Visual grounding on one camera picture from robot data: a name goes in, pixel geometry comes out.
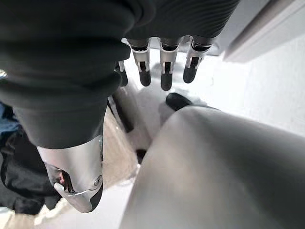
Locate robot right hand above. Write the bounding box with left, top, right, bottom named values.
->
left=0, top=0, right=241, bottom=213

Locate blue garment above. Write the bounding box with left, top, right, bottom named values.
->
left=0, top=102, right=21, bottom=137

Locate black garment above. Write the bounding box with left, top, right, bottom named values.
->
left=0, top=130, right=63, bottom=215

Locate robot left dark foot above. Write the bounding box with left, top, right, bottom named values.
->
left=135, top=148, right=148, bottom=166

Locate robot dark foot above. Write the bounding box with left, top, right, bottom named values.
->
left=135, top=148, right=148, bottom=166
left=165, top=92, right=194, bottom=112

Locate robot right dark foot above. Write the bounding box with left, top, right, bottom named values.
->
left=165, top=92, right=194, bottom=112

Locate robot right silver leg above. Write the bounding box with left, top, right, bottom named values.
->
left=118, top=105, right=305, bottom=229

